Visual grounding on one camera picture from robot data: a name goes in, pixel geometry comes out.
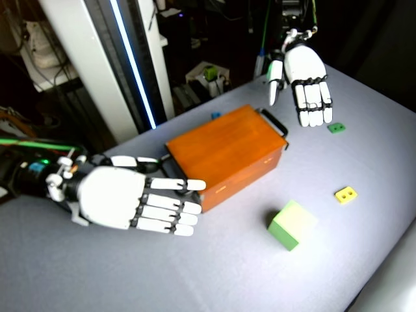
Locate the orange wooden box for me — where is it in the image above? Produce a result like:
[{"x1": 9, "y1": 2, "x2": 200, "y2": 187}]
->
[{"x1": 161, "y1": 104, "x2": 290, "y2": 204}]

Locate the grey table cloth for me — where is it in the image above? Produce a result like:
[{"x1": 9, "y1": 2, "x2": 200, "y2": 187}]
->
[{"x1": 0, "y1": 63, "x2": 416, "y2": 312}]

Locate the white column with blue light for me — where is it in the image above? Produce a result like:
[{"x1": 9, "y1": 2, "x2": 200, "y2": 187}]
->
[{"x1": 37, "y1": 0, "x2": 176, "y2": 144}]

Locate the white case with green part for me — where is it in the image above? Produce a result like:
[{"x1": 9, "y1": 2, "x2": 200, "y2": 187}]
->
[{"x1": 185, "y1": 61, "x2": 232, "y2": 98}]

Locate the light green cube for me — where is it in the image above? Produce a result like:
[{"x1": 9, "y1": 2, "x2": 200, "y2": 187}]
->
[{"x1": 266, "y1": 200, "x2": 319, "y2": 252}]

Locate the yellow block with two holes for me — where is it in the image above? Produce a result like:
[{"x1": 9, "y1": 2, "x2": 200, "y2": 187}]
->
[{"x1": 334, "y1": 185, "x2": 358, "y2": 205}]

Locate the green cable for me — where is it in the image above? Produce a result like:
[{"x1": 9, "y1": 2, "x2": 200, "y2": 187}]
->
[{"x1": 255, "y1": 0, "x2": 272, "y2": 79}]

